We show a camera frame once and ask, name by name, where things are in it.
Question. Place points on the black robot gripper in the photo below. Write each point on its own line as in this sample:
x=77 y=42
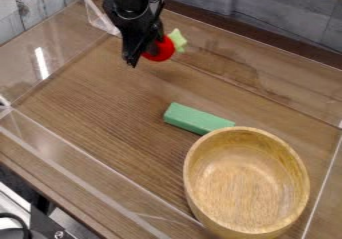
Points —
x=137 y=18

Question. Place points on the red plush strawberry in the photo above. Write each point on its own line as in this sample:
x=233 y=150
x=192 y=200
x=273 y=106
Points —
x=173 y=44

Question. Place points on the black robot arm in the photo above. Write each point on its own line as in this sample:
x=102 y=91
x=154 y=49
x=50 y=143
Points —
x=137 y=18

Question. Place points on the green foam block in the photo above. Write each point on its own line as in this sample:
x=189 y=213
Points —
x=194 y=120

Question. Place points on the wooden bowl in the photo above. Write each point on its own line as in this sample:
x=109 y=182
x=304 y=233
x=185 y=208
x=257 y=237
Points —
x=247 y=183

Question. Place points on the clear acrylic corner bracket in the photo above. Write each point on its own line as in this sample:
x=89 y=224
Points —
x=100 y=19

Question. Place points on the clear acrylic enclosure wall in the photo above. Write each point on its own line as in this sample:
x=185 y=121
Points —
x=108 y=201

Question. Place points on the black metal mount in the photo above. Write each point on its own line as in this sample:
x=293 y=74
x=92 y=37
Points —
x=44 y=227

